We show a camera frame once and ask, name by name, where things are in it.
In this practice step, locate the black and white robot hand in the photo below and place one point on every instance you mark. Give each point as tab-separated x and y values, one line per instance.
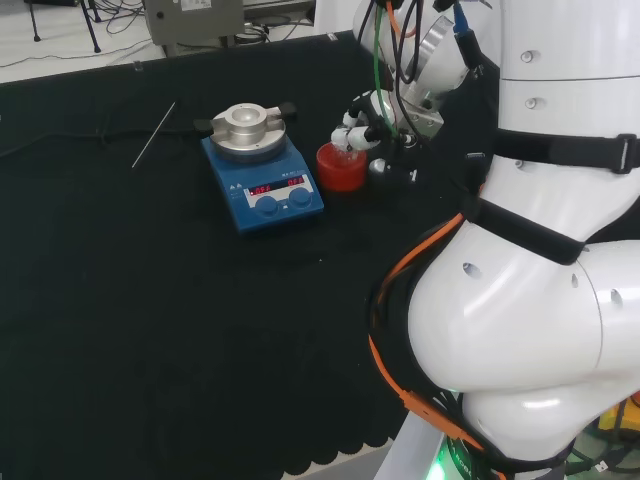
357	136

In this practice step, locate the clear round-bottom flask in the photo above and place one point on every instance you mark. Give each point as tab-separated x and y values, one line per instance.
346	152

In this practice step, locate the pale board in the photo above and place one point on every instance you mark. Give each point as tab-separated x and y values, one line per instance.
332	15

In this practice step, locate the heater with blue base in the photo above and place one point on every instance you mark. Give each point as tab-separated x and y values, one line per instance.
227	160

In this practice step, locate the grey metal cabinet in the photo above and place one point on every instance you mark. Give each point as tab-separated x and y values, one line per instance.
195	20

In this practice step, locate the thin metal probe rod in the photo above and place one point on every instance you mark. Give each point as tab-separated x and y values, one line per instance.
153	135

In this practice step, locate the black bench cloth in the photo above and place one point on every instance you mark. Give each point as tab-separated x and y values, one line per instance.
150	300

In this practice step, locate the black tripod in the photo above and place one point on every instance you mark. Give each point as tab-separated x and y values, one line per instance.
34	25
92	30

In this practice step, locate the silver wrist mount block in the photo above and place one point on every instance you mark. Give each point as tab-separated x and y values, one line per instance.
422	120

